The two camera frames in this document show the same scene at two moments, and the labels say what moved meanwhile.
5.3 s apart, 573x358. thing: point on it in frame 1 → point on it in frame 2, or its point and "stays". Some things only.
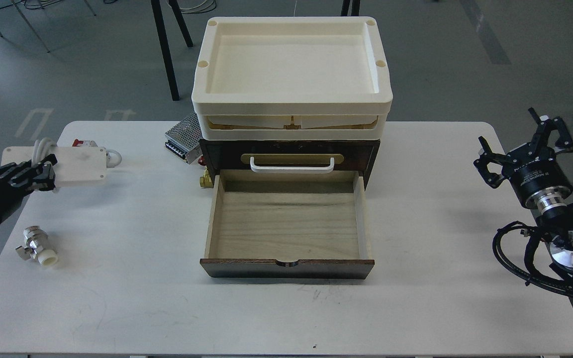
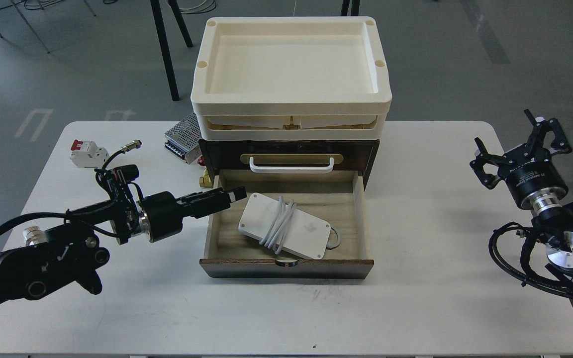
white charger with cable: [76, 166] → [278, 225]
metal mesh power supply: [183, 139] stays
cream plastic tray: [291, 78] stays
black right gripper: [534, 174] stays
